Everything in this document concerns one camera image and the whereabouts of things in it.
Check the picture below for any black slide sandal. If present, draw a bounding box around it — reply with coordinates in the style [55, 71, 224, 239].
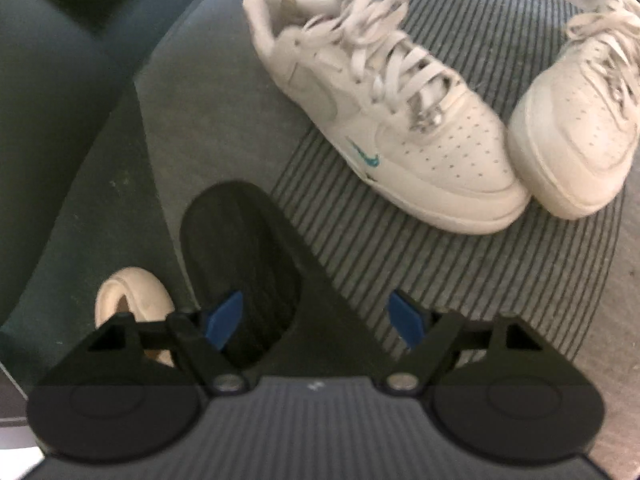
[180, 181, 393, 377]

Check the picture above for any white sneaker with teal logo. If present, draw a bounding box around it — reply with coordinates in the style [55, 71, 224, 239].
[243, 0, 530, 235]

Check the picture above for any grey floor mat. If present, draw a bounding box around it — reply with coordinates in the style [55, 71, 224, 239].
[0, 0, 640, 411]

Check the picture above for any white sneaker rear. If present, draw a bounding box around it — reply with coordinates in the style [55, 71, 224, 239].
[506, 0, 639, 220]

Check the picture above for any dark doormat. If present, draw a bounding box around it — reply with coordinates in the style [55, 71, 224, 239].
[274, 0, 623, 356]

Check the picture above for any cream clog with brown strap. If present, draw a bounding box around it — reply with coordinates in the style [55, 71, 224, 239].
[94, 265, 177, 369]

